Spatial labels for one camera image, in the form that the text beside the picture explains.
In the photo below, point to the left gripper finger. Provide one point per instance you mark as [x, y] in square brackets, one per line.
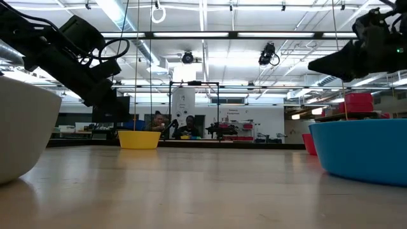
[86, 84]

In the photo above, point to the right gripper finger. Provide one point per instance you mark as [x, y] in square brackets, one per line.
[337, 65]

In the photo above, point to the white bowl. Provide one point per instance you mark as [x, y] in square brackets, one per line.
[25, 127]

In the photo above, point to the yellow bowl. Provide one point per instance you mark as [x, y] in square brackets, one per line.
[139, 140]

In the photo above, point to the red bowl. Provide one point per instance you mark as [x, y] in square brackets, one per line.
[310, 144]

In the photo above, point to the blue bowl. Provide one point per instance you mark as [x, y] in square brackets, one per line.
[362, 152]

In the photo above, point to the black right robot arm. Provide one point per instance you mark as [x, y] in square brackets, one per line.
[395, 8]

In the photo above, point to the black background robot arm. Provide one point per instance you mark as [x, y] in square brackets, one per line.
[221, 129]

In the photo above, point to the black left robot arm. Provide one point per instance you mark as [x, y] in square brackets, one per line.
[11, 22]

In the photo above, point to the wooden shelf board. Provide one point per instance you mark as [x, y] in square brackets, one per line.
[349, 116]

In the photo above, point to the red storage bins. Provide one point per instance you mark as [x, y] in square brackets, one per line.
[357, 102]

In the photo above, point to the person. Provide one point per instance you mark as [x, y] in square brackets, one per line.
[189, 128]
[157, 122]

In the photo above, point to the overhead light bar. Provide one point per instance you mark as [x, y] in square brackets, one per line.
[233, 35]

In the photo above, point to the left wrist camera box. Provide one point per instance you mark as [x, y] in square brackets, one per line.
[81, 33]

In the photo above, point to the black overhead camera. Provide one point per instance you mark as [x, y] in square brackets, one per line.
[187, 57]

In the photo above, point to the black aluminium table frame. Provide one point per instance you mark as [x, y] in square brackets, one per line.
[222, 145]

